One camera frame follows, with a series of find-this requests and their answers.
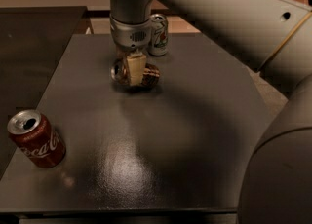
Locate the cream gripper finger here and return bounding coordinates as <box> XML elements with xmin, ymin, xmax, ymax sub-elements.
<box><xmin>116</xmin><ymin>46</ymin><xmax>127</xmax><ymax>59</ymax></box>
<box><xmin>126</xmin><ymin>51</ymin><xmax>147</xmax><ymax>86</ymax></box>

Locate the orange LaCroix can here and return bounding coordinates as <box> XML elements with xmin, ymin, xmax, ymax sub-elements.
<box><xmin>111</xmin><ymin>59</ymin><xmax>160</xmax><ymax>89</ymax></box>

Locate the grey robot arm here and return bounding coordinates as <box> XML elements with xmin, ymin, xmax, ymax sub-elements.
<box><xmin>111</xmin><ymin>0</ymin><xmax>312</xmax><ymax>224</ymax></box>

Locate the white green 7up can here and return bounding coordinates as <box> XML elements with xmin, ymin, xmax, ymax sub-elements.
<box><xmin>148</xmin><ymin>14</ymin><xmax>168</xmax><ymax>56</ymax></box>

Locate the red Coca-Cola can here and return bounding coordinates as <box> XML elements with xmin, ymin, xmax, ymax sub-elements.
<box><xmin>7</xmin><ymin>109</ymin><xmax>66</xmax><ymax>168</ymax></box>

